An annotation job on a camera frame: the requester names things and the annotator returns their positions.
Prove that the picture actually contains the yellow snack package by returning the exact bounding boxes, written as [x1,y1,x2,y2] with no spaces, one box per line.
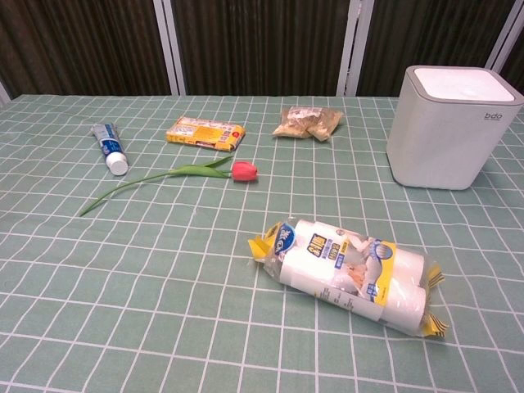
[165,115,246,152]

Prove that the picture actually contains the white trash bin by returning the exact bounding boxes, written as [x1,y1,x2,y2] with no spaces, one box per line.
[386,65,524,191]

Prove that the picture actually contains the clear bag of beige snacks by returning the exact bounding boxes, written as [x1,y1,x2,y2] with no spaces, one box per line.
[272,105,344,143]

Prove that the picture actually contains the green white checked tablecloth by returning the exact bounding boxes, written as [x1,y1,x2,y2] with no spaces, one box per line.
[0,94,524,393]

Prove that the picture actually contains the blue white toothpaste tube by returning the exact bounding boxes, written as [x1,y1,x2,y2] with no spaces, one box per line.
[90,124,129,177]

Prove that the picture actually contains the dark folding screen panel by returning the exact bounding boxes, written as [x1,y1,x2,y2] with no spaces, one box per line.
[343,0,524,98]
[0,0,181,99]
[163,0,361,97]
[490,16,524,83]

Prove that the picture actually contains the red artificial tulip flower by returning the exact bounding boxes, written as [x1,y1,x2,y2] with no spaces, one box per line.
[79,156,259,218]

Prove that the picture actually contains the packaged white paper rolls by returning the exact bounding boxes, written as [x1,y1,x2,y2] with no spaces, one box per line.
[246,219,450,338]

